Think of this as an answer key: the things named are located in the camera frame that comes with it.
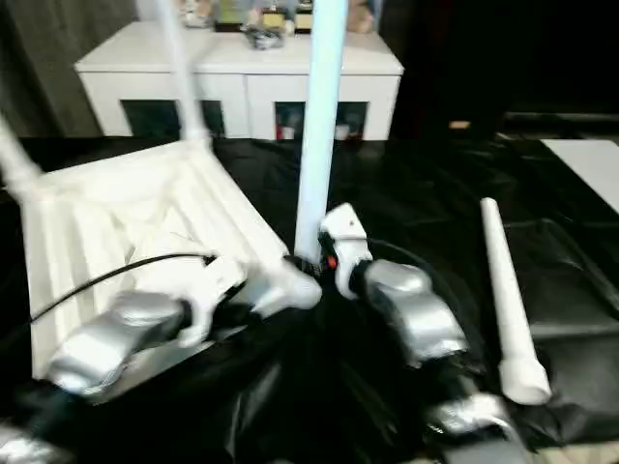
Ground white plastic table leg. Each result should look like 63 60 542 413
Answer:
0 113 43 194
292 0 349 262
154 0 214 144
480 196 552 406

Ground white plastic table top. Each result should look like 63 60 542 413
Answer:
23 134 323 402

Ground black mat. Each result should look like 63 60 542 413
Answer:
0 134 619 455

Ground white cabinet with glass doors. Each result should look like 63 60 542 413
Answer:
74 18 405 141

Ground black and white bundle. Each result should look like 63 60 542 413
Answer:
246 26 286 49

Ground white spotted plush toy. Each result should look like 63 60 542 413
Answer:
183 0 214 25

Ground flat white board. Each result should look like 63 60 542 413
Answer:
539 138 619 214

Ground grey-green curtain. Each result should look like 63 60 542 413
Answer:
0 0 141 139

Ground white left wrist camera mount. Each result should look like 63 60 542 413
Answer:
176 255 248 347

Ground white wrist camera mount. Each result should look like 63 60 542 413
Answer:
318 202 373 299
176 255 248 347

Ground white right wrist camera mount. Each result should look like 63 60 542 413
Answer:
318 202 373 299

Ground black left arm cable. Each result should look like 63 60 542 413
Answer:
28 253 219 323

